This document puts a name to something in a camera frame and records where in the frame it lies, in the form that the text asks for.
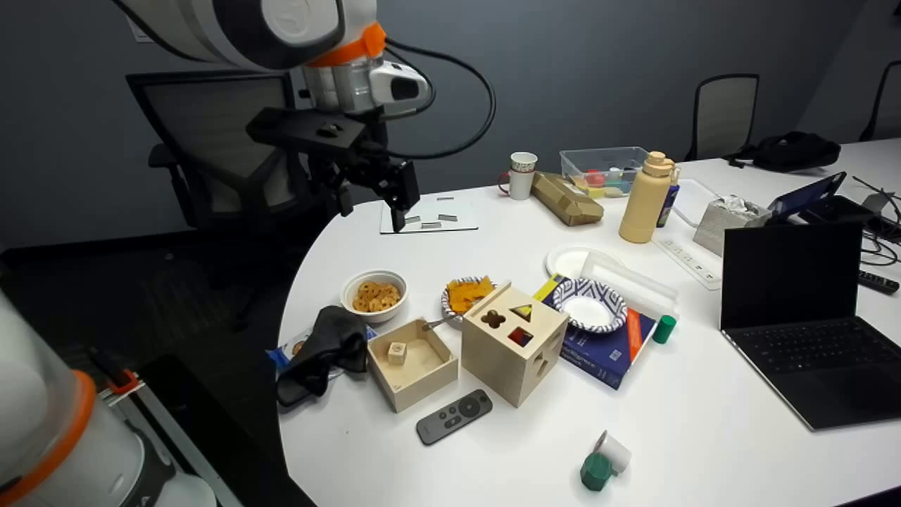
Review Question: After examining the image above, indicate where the blue book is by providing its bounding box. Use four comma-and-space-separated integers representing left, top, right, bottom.
532, 273, 660, 391

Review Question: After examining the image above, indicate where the white sheet with grey pieces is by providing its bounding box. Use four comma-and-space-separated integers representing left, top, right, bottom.
379, 196, 480, 235

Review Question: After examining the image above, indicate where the beige water bottle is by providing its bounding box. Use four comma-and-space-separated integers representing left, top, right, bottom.
619, 151, 679, 245

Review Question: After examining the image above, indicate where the black mesh office chair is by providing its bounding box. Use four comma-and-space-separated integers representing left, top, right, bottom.
126, 70, 333, 234

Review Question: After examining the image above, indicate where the white power strip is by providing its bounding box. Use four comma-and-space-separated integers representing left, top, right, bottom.
650, 235, 724, 292

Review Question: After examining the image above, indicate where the wooden tray box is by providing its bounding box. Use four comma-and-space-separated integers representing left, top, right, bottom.
366, 317, 460, 414

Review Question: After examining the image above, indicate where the black remote control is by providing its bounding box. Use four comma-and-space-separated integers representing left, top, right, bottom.
857, 269, 901, 296

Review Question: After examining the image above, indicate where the tablet on stand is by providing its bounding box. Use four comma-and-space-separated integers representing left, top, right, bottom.
767, 171, 875, 227

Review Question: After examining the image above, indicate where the brown cardboard box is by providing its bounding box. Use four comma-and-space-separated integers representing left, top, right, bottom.
531, 171, 605, 227

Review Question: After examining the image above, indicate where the green hexagonal block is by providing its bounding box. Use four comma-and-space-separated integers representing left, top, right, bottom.
579, 451, 615, 493

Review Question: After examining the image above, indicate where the clear plastic sleeve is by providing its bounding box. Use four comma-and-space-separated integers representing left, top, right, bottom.
580, 251, 681, 318

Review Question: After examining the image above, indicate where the blue patterned paper bowl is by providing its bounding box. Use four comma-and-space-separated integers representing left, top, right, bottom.
551, 277, 629, 334

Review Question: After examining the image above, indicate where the grey mesh office chair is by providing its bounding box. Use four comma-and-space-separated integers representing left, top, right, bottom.
683, 73, 761, 163
858, 59, 901, 143

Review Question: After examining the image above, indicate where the clear plastic bin with toys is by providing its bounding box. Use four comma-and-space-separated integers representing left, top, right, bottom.
560, 146, 650, 200

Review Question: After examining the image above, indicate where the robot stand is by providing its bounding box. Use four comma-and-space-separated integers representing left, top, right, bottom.
93, 354, 314, 507

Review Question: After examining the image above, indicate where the white paper plate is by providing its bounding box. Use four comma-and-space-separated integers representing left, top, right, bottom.
545, 244, 615, 281

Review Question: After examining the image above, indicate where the black cable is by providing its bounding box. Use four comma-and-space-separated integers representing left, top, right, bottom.
850, 175, 901, 268

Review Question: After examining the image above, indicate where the wooden shape sorter box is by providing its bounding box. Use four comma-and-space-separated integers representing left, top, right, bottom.
460, 282, 570, 409

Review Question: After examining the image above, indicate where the white paper cup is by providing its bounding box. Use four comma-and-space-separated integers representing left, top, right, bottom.
508, 152, 539, 201

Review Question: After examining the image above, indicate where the white bowl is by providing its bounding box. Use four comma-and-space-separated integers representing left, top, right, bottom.
340, 270, 409, 325

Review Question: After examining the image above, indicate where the heap of orange crackers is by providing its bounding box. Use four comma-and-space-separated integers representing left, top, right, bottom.
446, 275, 496, 315

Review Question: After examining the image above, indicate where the heap of cereal rings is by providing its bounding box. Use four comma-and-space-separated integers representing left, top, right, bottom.
351, 280, 402, 314

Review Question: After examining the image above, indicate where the black cloth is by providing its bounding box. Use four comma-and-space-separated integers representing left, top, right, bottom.
275, 305, 370, 408

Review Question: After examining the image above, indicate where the white cylinder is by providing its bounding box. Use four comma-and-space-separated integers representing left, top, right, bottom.
593, 430, 633, 475

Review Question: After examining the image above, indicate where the grey remote control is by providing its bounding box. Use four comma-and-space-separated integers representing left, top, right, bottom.
415, 389, 494, 446

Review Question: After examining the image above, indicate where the clear plastic lid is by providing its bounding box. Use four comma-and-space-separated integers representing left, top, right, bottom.
671, 178, 720, 228

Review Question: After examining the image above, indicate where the black laptop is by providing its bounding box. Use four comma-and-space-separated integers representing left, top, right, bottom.
719, 222, 901, 432

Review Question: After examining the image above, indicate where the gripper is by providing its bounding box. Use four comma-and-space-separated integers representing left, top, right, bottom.
308, 137, 422, 234

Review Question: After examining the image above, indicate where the grey tissue box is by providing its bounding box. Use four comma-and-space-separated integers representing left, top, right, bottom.
693, 195, 772, 258

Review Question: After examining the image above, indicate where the orange marker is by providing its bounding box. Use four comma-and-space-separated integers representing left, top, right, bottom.
626, 307, 643, 364

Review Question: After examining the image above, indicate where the dark blue bottle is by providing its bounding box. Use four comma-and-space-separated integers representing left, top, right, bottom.
656, 169, 682, 229

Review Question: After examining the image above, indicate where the black bag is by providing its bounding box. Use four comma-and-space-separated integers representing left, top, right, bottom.
727, 131, 843, 174

